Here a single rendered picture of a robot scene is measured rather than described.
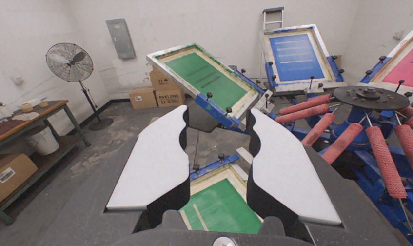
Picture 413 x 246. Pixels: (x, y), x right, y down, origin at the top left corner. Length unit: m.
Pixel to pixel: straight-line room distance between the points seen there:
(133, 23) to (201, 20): 1.47
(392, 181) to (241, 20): 3.68
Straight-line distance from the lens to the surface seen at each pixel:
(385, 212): 1.21
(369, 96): 1.17
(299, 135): 1.32
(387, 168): 1.06
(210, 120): 1.52
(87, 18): 4.99
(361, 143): 1.27
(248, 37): 4.21
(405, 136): 1.15
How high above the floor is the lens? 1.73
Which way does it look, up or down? 32 degrees down
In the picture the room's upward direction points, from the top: 7 degrees counter-clockwise
